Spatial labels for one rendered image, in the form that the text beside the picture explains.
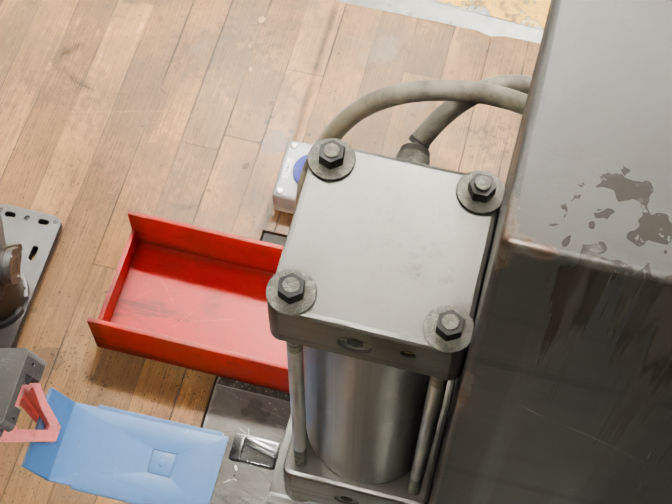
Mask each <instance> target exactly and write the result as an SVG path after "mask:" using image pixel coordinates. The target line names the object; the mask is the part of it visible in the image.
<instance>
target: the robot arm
mask: <svg viewBox="0 0 672 504"><path fill-rule="evenodd" d="M9 216H13V218H12V217H9ZM41 224H47V225H41ZM62 229H63V226H62V223H61V221H60V219H59V218H58V217H57V216H55V215H51V214H46V213H42V212H38V211H34V210H29V209H25V208H21V207H16V206H12V205H8V204H1V205H0V442H55V441H56V440H57V437H58V434H59V431H60V428H61V426H60V424H59V422H58V420H57V419H56V417H55V415H54V413H53V411H52V410H51V408H50V406H49V404H48V402H47V400H46V398H45V396H44V393H43V390H42V387H41V385H40V381H41V378H42V375H43V372H44V369H45V367H46V362H45V360H43V359H42V358H40V357H38V355H36V354H35V353H33V352H31V351H30V350H28V349H27V348H15V346H16V343H17V341H18V338H19V336H20V333H21V331H22V328H23V326H24V324H25V321H26V319H27V316H28V314H29V311H30V309H31V306H32V304H33V301H34V299H35V296H36V294H37V291H38V289H39V287H40V284H41V282H42V279H43V277H44V274H45V272H46V269H47V267H48V264H49V262H50V259H51V257H52V254H53V252H54V249H55V247H56V245H57V242H58V240H59V237H60V235H61V232H62ZM35 251H37V253H36V255H35V258H34V259H33V260H32V257H33V255H34V252H35ZM18 406H21V407H22V408H23V409H24V410H25V411H26V412H27V414H28V415H29V416H30V417H31V418H32V419H33V420H34V421H35V423H37V421H38V418H39V416H40V418H41V419H42V421H43V422H44V424H45V428H44V429H43V430H28V429H18V428H17V426H16V423H17V420H18V417H19V414H20V411H21V409H19V408H18Z"/></svg>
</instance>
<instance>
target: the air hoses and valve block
mask: <svg viewBox="0 0 672 504"><path fill-rule="evenodd" d="M531 79H532V76H527V75H500V76H495V77H490V78H487V79H483V80H480V81H478V82H475V81H466V80H421V81H412V82H404V83H400V84H395V85H391V86H387V87H384V88H381V89H378V90H376V91H373V92H370V93H368V94H366V95H364V96H363V97H361V98H359V99H357V100H355V101H354V102H352V103H351V104H350V105H348V106H347V107H346V108H344V109H343V110H341V111H340V112H339V113H338V114H337V115H336V116H335V117H334V118H333V119H332V120H331V122H330V123H329V124H328V125H327V127H326V128H325V129H324V130H323V132H322V133H321V134H320V136H319V137H318V139H317V140H316V142H318V141H320V140H322V139H327V138H336V139H340V140H341V139H342V138H343V137H344V136H345V135H346V133H347V132H349V131H350V130H351V129H352V128H353V127H354V126H355V125H356V124H357V123H359V122H360V121H362V120H363V119H364V118H366V117H368V116H370V115H372V114H374V113H376V112H378V111H381V110H384V109H387V108H390V107H393V106H398V105H402V104H407V103H415V102H424V101H444V102H443V103H442V104H441V105H440V106H438V107H437V108H436V109H435V110H434V111H433V112H432V113H431V114H430V115H429V116H428V117H427V118H426V119H425V120H424V121H423V122H422V124H421V125H420V126H419V127H418V128H417V129H416V131H415V132H414V133H412V134H411V135H410V136H409V140H410V142H411V143H416V144H419V145H422V146H424V147H425V148H426V149H429V147H430V145H431V143H432V142H433V141H434V140H435V139H436V138H437V136H438V135H439V134H440V133H441V132H442V131H443V130H444V129H445V128H446V127H447V126H448V125H449V124H450V123H451V122H453V121H454V120H455V119H456V118H457V117H459V116H460V115H461V114H463V113H464V112H466V111H467V110H469V109H470V108H472V107H473V106H475V105H477V104H486V105H491V106H495V107H498V108H502V109H506V110H510V111H513V112H515V113H518V114H520V115H523V111H524V107H525V103H526V99H527V95H528V91H529V87H530V83H531ZM316 142H315V143H316ZM315 143H314V144H315ZM307 158H308V156H307ZM307 158H306V160H305V163H304V165H303V168H302V170H301V173H300V177H299V181H298V186H297V191H296V199H295V209H296V205H297V202H298V199H299V196H300V193H301V189H302V186H303V183H304V180H305V176H306V173H307V170H308V167H309V166H308V162H307Z"/></svg>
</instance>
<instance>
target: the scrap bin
mask: <svg viewBox="0 0 672 504"><path fill-rule="evenodd" d="M127 214H128V218H129V221H130V225H131V228H132V229H131V232H130V234H129V237H128V240H127V242H126V245H125V248H124V250H123V253H122V256H121V258H120V261H119V264H118V266H117V269H116V272H115V274H114V277H113V280H112V282H111V285H110V288H109V290H108V293H107V296H106V298H105V301H104V304H103V306H102V309H101V311H100V314H99V317H98V319H95V318H91V317H88V318H87V323H88V325H89V328H90V330H91V333H92V335H93V337H94V340H95V342H96V345H97V346H98V347H102V348H106V349H110V350H114V351H118V352H122V353H126V354H130V355H134V356H138V357H143V358H147V359H151V360H155V361H159V362H163V363H167V364H171V365H175V366H179V367H183V368H188V369H192V370H196V371H200V372H204V373H208V374H212V375H216V376H220V377H224V378H229V379H233V380H237V381H241V382H245V383H249V384H253V385H257V386H261V387H265V388H270V389H274V390H278V391H282V392H286V393H290V392H289V377H288V363H287V349H286V348H287V346H286V341H282V340H278V339H276V338H275V337H273V336H272V334H271V332H270V326H269V316H268V305H267V297H266V287H267V284H268V282H269V280H270V279H271V278H272V277H273V276H274V275H275V273H276V270H277V267H278V263H279V260H280V257H281V254H282V251H283V247H284V246H282V245H277V244H273V243H269V242H264V241H260V240H256V239H251V238H247V237H243V236H238V235H234V234H230V233H225V232H221V231H217V230H212V229H208V228H204V227H199V226H195V225H191V224H186V223H182V222H178V221H173V220H169V219H165V218H160V217H156V216H152V215H147V214H143V213H139V212H134V211H130V210H129V211H128V213H127Z"/></svg>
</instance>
